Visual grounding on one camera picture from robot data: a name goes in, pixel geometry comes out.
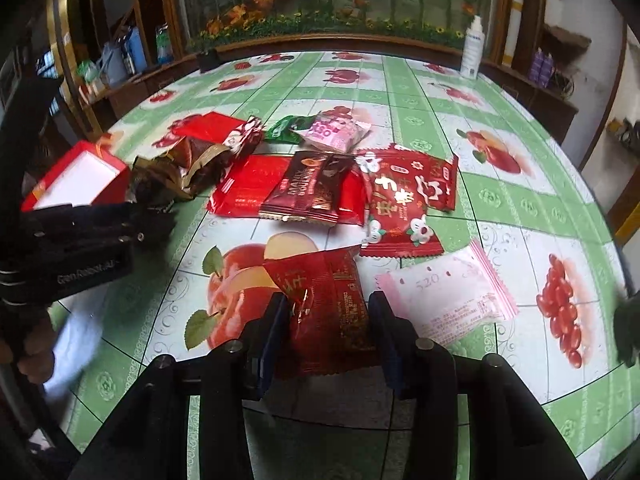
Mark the pink Lotso bear packet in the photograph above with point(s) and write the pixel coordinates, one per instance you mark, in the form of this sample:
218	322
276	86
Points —
331	132

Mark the purple bottles on shelf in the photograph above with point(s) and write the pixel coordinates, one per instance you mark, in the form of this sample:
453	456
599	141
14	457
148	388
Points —
542	68

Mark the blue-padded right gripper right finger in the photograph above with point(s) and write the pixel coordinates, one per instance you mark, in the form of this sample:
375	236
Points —
403	362

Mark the green candy packet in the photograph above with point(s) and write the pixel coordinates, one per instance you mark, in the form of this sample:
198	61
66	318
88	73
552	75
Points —
288	129

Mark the small black device on table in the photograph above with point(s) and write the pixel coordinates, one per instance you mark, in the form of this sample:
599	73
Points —
208	60

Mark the white spray bottle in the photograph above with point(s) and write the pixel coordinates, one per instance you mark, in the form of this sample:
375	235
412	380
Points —
473	49

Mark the long red snack packet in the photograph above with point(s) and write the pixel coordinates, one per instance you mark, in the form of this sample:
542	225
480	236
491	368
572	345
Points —
248	183

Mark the red white heart candy packet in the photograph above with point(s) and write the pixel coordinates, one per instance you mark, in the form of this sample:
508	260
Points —
243	139

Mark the pink white 520 snack packet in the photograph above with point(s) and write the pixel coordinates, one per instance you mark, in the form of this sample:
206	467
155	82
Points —
448	297

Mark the blue thermos jug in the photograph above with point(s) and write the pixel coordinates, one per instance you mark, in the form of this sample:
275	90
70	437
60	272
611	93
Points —
134	47

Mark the dark brown chocolate bar packet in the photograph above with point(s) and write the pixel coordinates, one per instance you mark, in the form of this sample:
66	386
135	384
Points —
309	190

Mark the left human hand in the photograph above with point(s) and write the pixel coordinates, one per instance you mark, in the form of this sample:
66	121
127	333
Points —
37	362

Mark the red snack packet gold text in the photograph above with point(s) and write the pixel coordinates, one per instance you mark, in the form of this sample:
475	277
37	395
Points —
329	319

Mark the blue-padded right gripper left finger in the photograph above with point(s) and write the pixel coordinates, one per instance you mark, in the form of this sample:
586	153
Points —
264	341

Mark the red jujube snack packet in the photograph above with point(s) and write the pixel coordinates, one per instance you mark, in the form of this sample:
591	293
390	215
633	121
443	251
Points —
402	186

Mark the red white tray box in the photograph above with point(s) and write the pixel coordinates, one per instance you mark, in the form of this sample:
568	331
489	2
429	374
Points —
86	175

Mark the brown gold wrapper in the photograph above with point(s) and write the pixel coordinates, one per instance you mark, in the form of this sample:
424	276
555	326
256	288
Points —
180	173

